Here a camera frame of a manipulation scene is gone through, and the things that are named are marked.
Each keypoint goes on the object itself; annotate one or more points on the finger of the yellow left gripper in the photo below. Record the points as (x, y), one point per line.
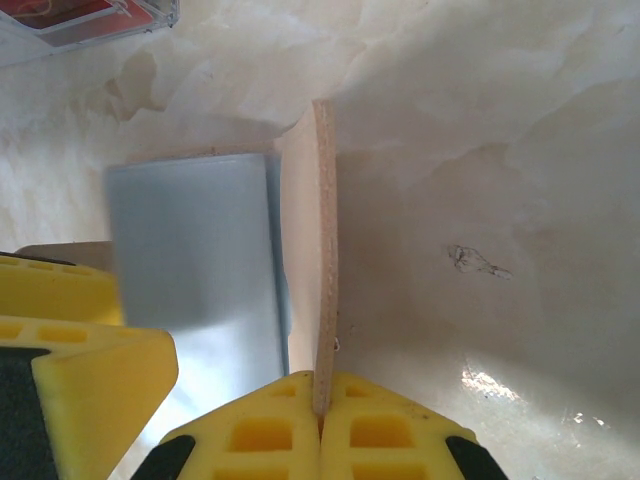
(60, 295)
(100, 390)

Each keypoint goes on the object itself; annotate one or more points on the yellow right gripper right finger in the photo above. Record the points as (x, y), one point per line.
(380, 440)

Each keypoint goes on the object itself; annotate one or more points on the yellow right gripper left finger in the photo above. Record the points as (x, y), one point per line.
(260, 435)

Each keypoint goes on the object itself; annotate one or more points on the red card with white lettering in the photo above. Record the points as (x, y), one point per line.
(100, 15)

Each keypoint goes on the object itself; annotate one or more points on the clear acrylic card tray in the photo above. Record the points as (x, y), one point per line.
(165, 10)

